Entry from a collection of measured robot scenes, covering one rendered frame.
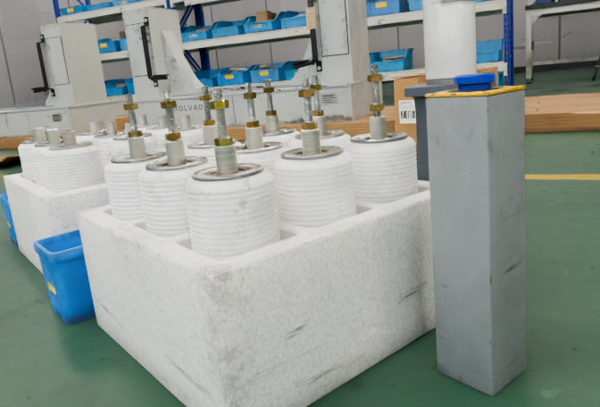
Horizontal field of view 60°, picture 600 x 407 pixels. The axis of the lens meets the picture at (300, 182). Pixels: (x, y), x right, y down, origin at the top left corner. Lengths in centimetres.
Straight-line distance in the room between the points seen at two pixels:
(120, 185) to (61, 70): 314
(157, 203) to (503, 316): 40
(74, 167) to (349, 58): 189
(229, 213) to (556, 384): 39
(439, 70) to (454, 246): 49
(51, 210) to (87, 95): 294
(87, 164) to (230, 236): 54
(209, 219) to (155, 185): 12
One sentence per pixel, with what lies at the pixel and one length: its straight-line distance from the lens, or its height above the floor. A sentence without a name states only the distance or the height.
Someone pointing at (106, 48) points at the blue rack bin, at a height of 85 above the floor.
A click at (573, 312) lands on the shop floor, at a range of 80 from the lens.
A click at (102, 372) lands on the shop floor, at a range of 75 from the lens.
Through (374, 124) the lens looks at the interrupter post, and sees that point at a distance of 69.
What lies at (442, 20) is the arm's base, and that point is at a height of 41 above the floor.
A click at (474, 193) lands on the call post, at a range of 53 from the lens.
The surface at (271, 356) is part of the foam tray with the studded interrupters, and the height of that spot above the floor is 8.
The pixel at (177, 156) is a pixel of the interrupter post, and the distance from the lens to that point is 64.
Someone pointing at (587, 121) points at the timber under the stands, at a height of 4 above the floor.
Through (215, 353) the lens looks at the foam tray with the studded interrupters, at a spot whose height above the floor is 10.
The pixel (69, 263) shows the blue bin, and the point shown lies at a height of 10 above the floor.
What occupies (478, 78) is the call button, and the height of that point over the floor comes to 33.
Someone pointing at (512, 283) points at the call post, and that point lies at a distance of 59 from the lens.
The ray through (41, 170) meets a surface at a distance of 114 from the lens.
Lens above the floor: 35
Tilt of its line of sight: 12 degrees down
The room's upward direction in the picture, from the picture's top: 6 degrees counter-clockwise
